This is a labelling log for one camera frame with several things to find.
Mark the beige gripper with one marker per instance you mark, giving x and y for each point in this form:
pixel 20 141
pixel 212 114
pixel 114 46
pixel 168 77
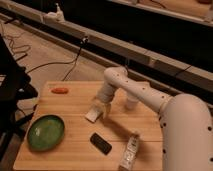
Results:
pixel 101 107

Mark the white sponge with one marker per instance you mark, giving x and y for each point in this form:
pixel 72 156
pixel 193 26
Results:
pixel 93 114

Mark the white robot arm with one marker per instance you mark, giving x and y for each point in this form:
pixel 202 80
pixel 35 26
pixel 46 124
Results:
pixel 187 127

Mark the green ceramic bowl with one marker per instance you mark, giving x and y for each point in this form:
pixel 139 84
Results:
pixel 45 133

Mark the black phone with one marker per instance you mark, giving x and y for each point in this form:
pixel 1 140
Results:
pixel 100 143

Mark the orange carrot toy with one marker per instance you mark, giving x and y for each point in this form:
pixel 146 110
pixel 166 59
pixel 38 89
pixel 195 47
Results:
pixel 60 90

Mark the clear plastic bottle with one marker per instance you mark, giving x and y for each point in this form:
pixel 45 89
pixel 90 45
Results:
pixel 129 155

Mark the black chair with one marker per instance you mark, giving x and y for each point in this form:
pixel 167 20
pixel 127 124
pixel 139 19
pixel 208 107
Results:
pixel 15 86

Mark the white object on rail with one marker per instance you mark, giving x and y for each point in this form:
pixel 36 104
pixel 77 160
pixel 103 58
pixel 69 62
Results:
pixel 58 15

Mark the long metal rail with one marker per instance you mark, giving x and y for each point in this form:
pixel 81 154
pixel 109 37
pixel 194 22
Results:
pixel 172 50

